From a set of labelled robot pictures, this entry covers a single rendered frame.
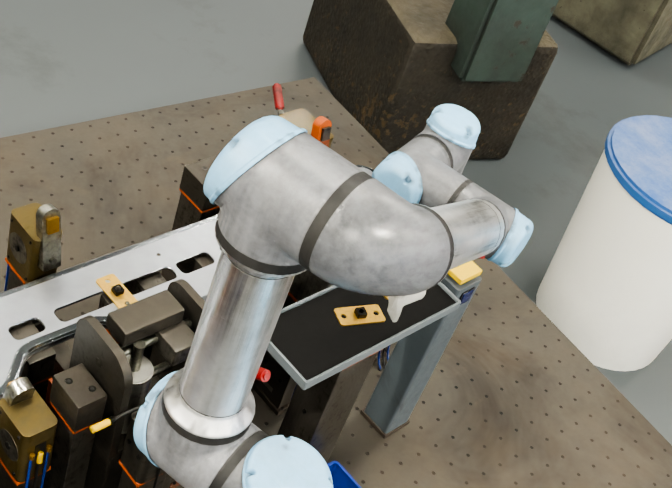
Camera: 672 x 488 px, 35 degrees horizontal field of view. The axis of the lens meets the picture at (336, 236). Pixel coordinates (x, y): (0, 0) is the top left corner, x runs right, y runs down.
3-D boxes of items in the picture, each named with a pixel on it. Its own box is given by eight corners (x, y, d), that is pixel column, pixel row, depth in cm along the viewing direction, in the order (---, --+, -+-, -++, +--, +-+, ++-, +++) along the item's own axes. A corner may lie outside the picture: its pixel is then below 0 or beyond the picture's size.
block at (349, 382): (298, 447, 211) (364, 293, 182) (324, 476, 208) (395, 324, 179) (259, 469, 205) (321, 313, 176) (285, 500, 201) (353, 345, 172)
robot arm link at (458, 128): (420, 112, 148) (449, 92, 154) (395, 172, 155) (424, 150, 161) (466, 142, 146) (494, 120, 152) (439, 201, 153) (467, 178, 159)
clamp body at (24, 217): (16, 319, 215) (31, 190, 193) (47, 359, 210) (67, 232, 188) (-14, 330, 211) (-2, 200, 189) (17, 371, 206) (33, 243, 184)
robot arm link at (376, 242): (444, 244, 99) (550, 208, 144) (350, 180, 102) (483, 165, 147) (382, 344, 102) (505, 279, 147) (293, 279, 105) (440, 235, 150)
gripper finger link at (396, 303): (429, 323, 167) (431, 265, 166) (396, 326, 164) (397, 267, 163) (419, 318, 170) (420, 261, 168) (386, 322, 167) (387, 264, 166)
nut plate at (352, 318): (377, 305, 179) (379, 300, 178) (386, 322, 177) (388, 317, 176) (332, 309, 176) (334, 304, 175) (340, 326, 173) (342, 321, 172)
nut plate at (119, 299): (94, 281, 187) (95, 276, 186) (112, 273, 190) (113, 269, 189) (121, 312, 184) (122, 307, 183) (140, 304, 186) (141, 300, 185)
